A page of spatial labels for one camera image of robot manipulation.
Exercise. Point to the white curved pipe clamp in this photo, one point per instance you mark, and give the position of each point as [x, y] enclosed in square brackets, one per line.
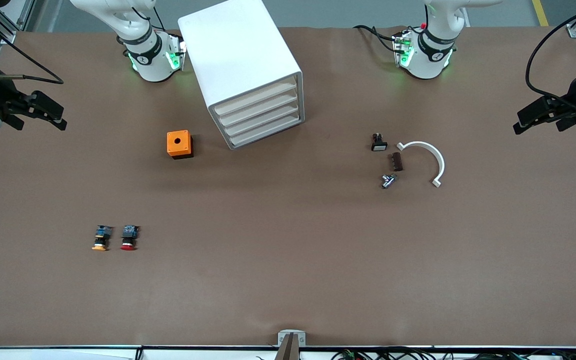
[440, 160]

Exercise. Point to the grey mount bracket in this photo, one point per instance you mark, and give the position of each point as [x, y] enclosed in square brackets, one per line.
[282, 336]

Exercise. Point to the brown ribbed block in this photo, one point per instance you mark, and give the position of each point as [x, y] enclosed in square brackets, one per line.
[397, 162]

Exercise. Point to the black switch with white face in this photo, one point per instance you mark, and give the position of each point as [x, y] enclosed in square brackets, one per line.
[379, 145]

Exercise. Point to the yellow push button switch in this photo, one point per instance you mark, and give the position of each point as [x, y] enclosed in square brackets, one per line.
[100, 239]

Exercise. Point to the orange button enclosure box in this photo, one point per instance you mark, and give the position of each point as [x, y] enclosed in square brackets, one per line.
[178, 142]

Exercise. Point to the silver metal fitting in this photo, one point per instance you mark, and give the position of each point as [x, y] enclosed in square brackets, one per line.
[388, 180]

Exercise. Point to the brown camera pole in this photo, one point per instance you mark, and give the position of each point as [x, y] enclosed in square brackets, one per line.
[288, 350]

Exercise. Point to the red push button switch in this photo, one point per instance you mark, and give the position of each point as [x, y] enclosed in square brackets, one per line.
[129, 237]

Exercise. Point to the brown table cover sheet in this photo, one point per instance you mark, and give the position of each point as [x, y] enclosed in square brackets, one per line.
[288, 250]

